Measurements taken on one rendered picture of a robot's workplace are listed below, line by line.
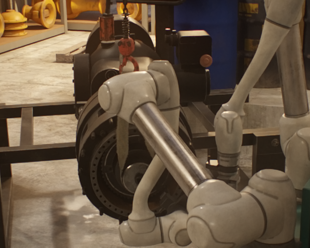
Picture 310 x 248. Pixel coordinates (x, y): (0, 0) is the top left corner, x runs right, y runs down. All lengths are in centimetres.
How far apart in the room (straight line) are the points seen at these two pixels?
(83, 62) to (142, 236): 181
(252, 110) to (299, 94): 266
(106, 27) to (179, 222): 88
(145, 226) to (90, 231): 170
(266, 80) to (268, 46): 334
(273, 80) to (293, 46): 319
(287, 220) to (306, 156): 45
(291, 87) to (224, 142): 36
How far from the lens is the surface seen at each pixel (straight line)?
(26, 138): 398
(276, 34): 243
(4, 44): 1004
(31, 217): 440
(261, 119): 530
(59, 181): 495
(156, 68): 237
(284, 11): 241
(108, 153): 279
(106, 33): 277
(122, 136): 263
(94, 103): 301
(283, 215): 210
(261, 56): 246
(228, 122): 250
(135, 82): 227
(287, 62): 262
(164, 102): 238
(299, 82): 265
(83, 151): 272
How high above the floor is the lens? 186
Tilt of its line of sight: 18 degrees down
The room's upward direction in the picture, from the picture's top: 1 degrees counter-clockwise
